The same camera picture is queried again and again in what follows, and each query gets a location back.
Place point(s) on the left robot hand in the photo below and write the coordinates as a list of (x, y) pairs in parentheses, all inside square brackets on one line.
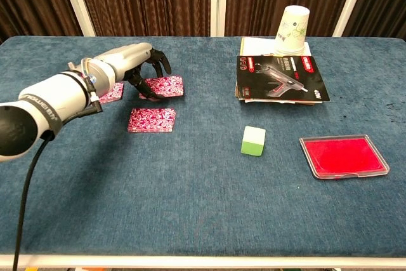
[(127, 58)]

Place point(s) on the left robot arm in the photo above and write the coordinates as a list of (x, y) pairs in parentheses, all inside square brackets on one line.
[(47, 99)]

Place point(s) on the blue table cloth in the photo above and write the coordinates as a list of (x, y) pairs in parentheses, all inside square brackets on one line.
[(158, 195)]

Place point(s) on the green and white cube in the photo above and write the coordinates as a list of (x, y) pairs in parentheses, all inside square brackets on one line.
[(253, 141)]

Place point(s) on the black glue gun package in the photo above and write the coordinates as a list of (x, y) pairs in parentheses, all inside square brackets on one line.
[(279, 77)]

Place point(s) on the paper and cardboard sheets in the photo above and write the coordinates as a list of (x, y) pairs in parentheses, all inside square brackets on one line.
[(279, 102)]

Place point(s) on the red ink pad clear case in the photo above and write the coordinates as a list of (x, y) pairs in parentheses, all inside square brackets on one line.
[(344, 155)]

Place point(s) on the white frame post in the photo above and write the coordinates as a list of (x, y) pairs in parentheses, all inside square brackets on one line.
[(219, 1), (76, 1), (352, 1)]

